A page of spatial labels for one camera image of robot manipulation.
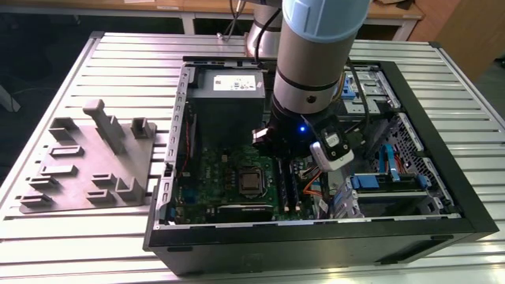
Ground green motherboard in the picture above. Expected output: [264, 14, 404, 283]
[174, 143, 316, 222]

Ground black cable with brass plug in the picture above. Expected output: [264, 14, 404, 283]
[216, 0, 248, 41]

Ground CPU socket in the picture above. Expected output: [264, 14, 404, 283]
[235, 167, 267, 198]

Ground grey parts rack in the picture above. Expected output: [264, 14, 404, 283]
[18, 99, 159, 214]

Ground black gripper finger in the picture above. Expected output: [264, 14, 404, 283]
[251, 126, 280, 157]

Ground grey furniture leg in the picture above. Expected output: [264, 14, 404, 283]
[0, 85, 20, 113]

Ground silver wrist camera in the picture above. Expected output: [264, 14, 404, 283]
[309, 128, 356, 172]

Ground grey power supply unit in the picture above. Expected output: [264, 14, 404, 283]
[187, 68, 267, 146]

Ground orange wire bundle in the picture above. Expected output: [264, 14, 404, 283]
[301, 170, 331, 196]

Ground silver CPU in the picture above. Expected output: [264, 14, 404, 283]
[241, 173, 263, 190]

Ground blue disk wire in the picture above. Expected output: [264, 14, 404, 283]
[377, 143, 401, 182]

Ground blue drive carrier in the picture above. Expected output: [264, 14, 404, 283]
[341, 73, 359, 100]

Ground black camera cable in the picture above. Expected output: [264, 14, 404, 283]
[345, 56, 373, 146]
[252, 7, 285, 72]

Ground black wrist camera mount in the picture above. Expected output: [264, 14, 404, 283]
[301, 114, 340, 137]

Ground silver disk bay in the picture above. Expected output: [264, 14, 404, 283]
[345, 174, 445, 218]

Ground wooden desk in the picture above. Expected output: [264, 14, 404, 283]
[0, 0, 425, 42]

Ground blue expansion slot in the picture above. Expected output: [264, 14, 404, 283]
[182, 186, 199, 205]

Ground silver drive cage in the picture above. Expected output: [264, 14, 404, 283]
[339, 66, 400, 119]

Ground black graphics card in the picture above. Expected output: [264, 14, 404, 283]
[215, 202, 273, 222]

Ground black PC case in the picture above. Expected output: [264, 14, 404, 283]
[142, 54, 500, 276]

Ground hard disk in blue carrier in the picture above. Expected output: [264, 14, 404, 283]
[347, 173, 429, 195]

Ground wooden cabinet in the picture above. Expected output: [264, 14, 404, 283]
[408, 0, 505, 85]

